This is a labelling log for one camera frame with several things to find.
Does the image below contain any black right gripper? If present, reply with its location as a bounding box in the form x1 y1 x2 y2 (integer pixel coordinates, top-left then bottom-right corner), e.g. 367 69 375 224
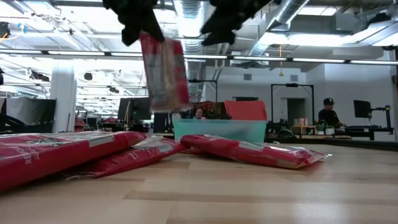
200 0 275 47

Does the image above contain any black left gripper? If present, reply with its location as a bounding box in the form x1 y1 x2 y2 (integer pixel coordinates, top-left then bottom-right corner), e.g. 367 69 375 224
101 0 166 47

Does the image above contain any red popcorn bag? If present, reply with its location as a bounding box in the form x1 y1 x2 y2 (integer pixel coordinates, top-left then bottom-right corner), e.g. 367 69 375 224
180 134 329 170
139 30 192 113
63 136 187 180
0 130 148 192

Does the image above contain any long linear ceiling light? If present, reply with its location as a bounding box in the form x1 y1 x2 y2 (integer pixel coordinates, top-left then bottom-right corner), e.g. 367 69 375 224
0 49 398 66

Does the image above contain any black monitor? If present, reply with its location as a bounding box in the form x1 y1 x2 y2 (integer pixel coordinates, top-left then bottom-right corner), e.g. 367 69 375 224
117 96 152 122
353 100 373 119

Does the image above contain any person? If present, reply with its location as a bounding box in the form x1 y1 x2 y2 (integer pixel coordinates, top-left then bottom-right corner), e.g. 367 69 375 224
317 97 346 129
192 107 208 120

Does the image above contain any teal plastic basket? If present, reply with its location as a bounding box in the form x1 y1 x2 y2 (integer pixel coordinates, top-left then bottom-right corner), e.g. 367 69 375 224
173 118 267 143

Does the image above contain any white square pillar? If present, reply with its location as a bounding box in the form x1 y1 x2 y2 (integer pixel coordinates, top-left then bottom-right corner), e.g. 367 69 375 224
50 60 78 134

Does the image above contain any wooden shelf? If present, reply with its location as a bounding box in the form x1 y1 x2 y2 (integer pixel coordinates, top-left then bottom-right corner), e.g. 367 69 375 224
290 124 317 139

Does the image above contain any black fabric cover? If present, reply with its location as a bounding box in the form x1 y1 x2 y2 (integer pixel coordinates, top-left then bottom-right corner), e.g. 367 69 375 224
0 96 57 134

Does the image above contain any black desk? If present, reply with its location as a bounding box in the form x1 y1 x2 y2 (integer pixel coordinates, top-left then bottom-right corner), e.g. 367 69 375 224
343 124 395 141

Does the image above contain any silver ventilation duct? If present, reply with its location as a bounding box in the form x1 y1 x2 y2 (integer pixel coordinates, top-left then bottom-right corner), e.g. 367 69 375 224
248 0 312 57

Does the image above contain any black metal gantry frame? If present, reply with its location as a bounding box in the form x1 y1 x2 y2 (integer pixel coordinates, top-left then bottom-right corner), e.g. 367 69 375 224
270 83 315 125

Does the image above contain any black metal table frame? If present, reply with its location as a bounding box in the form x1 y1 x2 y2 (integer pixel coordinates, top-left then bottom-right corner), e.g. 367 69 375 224
264 136 398 152

